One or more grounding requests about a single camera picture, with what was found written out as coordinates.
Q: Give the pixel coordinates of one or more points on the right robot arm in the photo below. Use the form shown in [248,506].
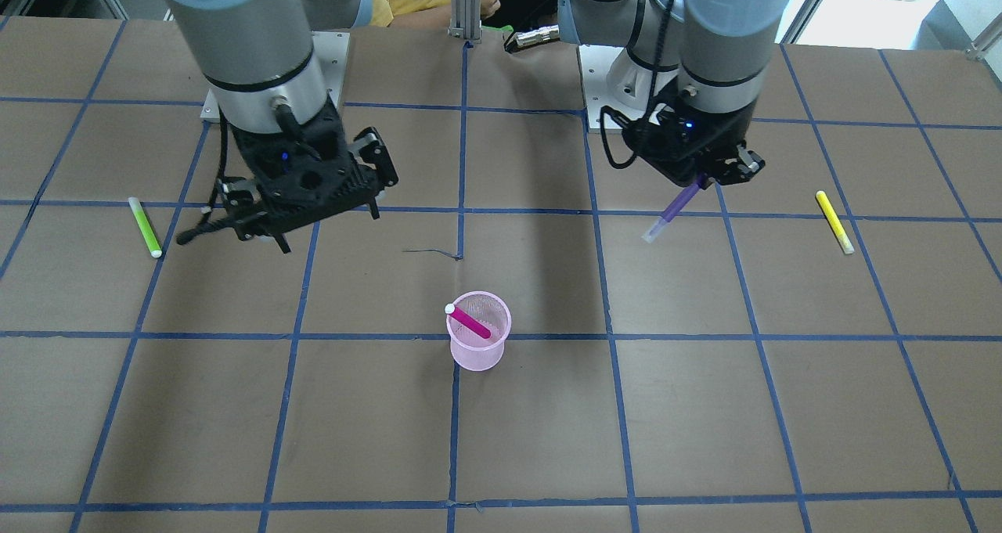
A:
[246,46]

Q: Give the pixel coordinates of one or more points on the pink mesh cup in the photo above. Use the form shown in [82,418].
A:
[468,350]

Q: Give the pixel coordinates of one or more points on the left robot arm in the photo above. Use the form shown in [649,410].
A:
[696,70]

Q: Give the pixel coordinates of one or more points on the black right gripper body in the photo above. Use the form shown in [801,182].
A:
[379,156]

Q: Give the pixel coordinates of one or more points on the aluminium frame post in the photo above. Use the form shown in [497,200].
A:
[465,20]

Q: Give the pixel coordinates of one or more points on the pink pen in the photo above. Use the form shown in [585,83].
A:
[466,320]

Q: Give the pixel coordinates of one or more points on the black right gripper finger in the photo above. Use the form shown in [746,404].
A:
[373,206]
[281,242]

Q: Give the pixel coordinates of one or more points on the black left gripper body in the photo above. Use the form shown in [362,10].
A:
[738,163]

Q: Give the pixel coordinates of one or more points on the purple pen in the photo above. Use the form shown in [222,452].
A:
[675,206]

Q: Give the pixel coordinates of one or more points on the green pen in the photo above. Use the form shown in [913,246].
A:
[146,227]

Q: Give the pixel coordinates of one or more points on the yellow pen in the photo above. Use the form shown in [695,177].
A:
[834,222]

